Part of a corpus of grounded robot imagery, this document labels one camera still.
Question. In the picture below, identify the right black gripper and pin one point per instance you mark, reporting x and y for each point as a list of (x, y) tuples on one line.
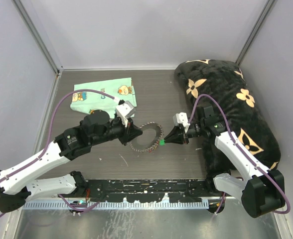
[(177, 135)]

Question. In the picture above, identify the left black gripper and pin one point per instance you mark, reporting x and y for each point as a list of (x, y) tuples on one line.
[(129, 132)]

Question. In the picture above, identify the green key tag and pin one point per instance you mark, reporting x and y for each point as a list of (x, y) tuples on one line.
[(162, 142)]

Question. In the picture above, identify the metal keyring disc with rings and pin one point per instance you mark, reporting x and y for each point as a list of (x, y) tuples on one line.
[(149, 140)]

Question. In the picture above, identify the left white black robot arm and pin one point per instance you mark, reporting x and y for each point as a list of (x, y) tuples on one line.
[(21, 183)]

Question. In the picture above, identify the green cartoon print cloth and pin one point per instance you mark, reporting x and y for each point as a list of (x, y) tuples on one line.
[(88, 102)]

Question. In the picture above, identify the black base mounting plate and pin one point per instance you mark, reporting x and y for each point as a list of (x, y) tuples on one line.
[(145, 191)]

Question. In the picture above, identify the black floral plush pillow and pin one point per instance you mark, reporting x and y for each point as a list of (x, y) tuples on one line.
[(224, 82)]

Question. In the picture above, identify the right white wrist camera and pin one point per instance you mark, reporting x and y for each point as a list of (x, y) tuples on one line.
[(181, 119)]

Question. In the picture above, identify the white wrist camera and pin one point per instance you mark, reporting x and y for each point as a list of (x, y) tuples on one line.
[(181, 119), (125, 110)]

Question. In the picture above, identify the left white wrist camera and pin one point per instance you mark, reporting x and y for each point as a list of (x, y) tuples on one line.
[(125, 110)]

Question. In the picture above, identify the white slotted cable duct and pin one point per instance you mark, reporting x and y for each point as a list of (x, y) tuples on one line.
[(163, 205)]

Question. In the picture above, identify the left aluminium frame post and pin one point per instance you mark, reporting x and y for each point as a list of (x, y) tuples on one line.
[(30, 16)]

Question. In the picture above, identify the aluminium frame post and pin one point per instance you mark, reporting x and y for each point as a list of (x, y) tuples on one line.
[(30, 16), (266, 11)]

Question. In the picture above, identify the right aluminium frame post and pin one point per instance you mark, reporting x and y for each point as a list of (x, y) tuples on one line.
[(266, 11)]

